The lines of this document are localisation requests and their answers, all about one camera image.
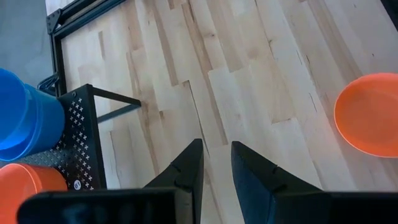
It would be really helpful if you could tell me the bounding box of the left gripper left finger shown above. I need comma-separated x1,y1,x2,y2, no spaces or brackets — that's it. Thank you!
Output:
144,138,205,224

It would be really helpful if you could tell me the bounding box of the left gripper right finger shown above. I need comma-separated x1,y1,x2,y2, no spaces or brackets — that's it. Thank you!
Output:
231,141,330,224

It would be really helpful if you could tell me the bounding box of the small orange plastic bowl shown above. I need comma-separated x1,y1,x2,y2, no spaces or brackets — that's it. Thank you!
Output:
34,167,68,192
0,163,43,224
333,72,398,159

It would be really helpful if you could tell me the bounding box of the small blue plastic bowl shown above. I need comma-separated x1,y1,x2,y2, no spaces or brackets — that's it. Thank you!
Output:
0,67,34,153
0,83,66,162

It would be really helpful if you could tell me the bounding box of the black perforated metal rack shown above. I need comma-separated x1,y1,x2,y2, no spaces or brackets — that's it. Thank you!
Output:
18,83,142,191

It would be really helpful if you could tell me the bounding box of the black aluminium rig frame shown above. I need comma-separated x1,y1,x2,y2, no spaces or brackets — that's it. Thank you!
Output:
37,0,125,97

